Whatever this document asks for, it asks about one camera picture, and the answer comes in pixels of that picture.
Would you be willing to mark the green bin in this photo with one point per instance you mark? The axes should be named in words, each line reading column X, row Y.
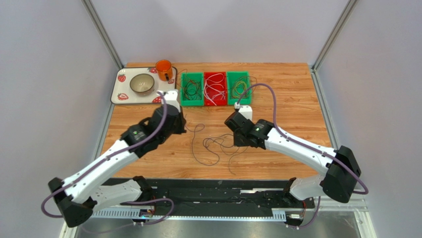
column 237, row 83
column 192, row 89

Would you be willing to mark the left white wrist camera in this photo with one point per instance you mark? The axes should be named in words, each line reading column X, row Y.
column 172, row 97

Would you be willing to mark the right green bin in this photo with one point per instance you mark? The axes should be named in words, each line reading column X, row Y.
column 237, row 83

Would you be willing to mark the strawberry pattern tray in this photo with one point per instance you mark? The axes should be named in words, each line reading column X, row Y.
column 123, row 95

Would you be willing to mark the red bin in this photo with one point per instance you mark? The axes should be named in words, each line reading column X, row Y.
column 215, row 89

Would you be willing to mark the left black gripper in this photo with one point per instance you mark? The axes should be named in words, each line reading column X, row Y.
column 183, row 122

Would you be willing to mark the left green bin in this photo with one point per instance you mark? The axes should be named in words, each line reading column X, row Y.
column 192, row 89

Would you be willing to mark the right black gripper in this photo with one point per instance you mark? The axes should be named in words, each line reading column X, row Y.
column 240, row 138

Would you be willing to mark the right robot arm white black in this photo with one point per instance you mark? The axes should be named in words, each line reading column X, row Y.
column 337, row 169

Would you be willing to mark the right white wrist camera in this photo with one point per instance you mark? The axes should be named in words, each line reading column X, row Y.
column 245, row 110

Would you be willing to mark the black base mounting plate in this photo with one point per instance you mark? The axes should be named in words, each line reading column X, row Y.
column 221, row 198

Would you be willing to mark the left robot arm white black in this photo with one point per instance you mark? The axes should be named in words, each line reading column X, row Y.
column 78, row 197

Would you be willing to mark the beige ceramic bowl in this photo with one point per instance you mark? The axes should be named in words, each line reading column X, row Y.
column 142, row 84

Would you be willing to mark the aluminium frame rail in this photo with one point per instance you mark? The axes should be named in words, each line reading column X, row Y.
column 328, row 219

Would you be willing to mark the orange mug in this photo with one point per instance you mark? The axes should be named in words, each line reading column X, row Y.
column 164, row 70

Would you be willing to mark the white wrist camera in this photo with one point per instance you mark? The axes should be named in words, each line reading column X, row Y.
column 172, row 97
column 245, row 110

